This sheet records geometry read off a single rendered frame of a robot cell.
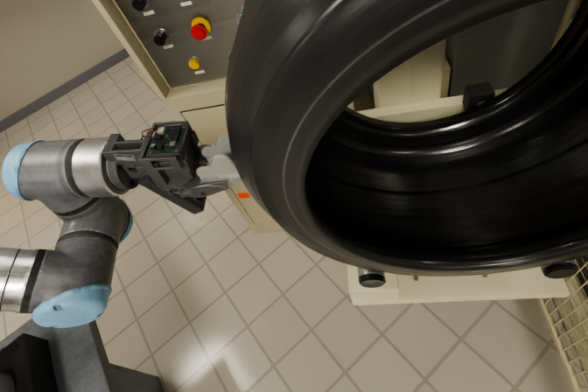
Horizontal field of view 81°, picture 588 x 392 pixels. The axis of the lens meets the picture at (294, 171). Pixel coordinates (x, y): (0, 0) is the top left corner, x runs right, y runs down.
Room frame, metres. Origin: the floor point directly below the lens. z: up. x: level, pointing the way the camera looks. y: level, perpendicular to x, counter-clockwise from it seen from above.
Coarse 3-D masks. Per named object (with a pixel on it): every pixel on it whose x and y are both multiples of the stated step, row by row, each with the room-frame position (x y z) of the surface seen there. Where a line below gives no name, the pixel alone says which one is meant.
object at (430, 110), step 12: (456, 96) 0.49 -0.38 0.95; (384, 108) 0.53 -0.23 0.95; (396, 108) 0.52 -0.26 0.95; (408, 108) 0.50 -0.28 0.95; (420, 108) 0.49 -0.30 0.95; (432, 108) 0.48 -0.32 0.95; (444, 108) 0.47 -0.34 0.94; (456, 108) 0.46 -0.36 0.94; (384, 120) 0.51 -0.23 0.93; (396, 120) 0.50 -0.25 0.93; (408, 120) 0.49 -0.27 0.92; (420, 120) 0.49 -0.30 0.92
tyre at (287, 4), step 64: (256, 0) 0.27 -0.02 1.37; (320, 0) 0.21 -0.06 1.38; (384, 0) 0.19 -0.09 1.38; (448, 0) 0.17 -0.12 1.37; (512, 0) 0.16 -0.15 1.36; (256, 64) 0.24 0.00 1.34; (320, 64) 0.20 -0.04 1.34; (384, 64) 0.18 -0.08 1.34; (576, 64) 0.34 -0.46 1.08; (256, 128) 0.23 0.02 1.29; (320, 128) 0.20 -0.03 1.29; (384, 128) 0.44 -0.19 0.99; (448, 128) 0.39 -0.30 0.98; (512, 128) 0.35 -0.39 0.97; (576, 128) 0.28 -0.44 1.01; (256, 192) 0.24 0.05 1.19; (320, 192) 0.34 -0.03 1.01; (384, 192) 0.34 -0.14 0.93; (448, 192) 0.31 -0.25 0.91; (512, 192) 0.25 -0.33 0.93; (576, 192) 0.19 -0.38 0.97; (384, 256) 0.19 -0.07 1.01; (448, 256) 0.17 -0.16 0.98; (512, 256) 0.14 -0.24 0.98; (576, 256) 0.11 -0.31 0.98
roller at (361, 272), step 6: (360, 270) 0.23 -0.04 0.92; (366, 270) 0.22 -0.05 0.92; (372, 270) 0.22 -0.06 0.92; (360, 276) 0.22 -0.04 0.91; (366, 276) 0.21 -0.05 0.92; (372, 276) 0.21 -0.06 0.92; (378, 276) 0.20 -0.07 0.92; (384, 276) 0.20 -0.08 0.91; (360, 282) 0.21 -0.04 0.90; (366, 282) 0.21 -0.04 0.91; (372, 282) 0.20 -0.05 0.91; (378, 282) 0.20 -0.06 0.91; (384, 282) 0.20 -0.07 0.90
